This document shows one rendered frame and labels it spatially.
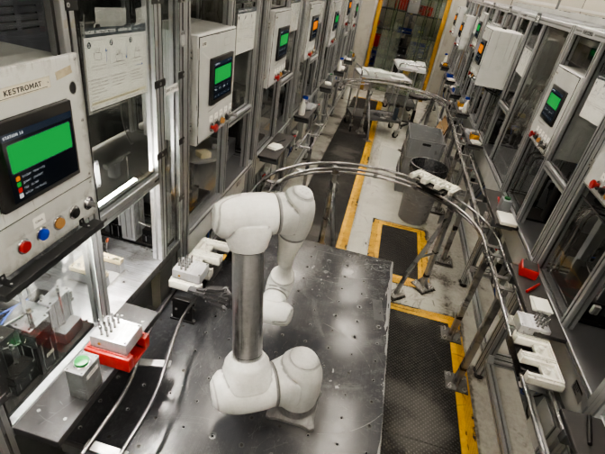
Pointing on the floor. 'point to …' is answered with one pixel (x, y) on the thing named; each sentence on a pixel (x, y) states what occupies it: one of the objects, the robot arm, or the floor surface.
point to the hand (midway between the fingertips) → (196, 291)
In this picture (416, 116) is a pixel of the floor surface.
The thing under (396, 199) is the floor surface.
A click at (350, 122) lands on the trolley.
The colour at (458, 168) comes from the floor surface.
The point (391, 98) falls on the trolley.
